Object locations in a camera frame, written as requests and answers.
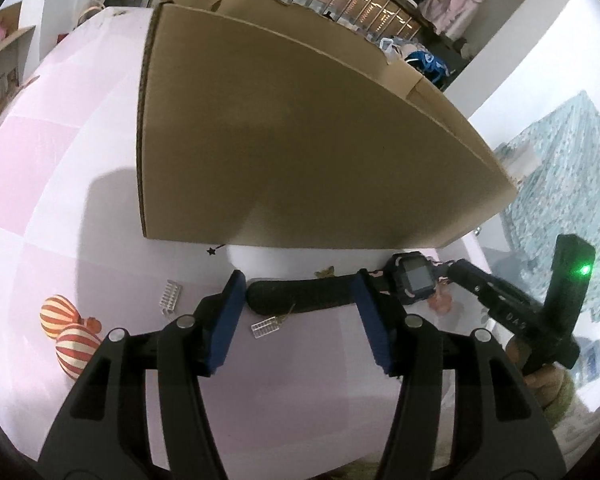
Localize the brown cardboard box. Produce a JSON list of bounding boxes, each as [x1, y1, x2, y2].
[[136, 0, 520, 251]]

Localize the person's right hand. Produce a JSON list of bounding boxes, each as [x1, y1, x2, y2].
[[502, 332, 556, 386]]

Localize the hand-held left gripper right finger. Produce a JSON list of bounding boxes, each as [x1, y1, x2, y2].
[[352, 268, 568, 480]]

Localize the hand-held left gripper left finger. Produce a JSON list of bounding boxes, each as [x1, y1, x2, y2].
[[42, 270, 246, 480]]

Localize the small clear plastic clip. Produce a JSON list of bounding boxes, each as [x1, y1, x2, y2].
[[251, 310, 293, 337], [158, 280, 182, 317]]

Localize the pink bead bracelet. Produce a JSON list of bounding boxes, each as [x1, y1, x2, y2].
[[426, 287, 454, 317]]

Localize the blue bag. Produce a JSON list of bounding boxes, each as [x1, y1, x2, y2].
[[404, 40, 452, 92]]

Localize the black smartwatch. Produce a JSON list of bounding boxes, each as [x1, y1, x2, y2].
[[246, 251, 451, 315]]

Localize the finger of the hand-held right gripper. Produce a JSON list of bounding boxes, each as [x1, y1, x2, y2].
[[445, 258, 548, 343]]

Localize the person's right forearm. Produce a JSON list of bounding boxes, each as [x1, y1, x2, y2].
[[530, 365, 578, 433]]

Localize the pink hanging garment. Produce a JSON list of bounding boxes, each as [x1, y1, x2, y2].
[[419, 0, 487, 37]]

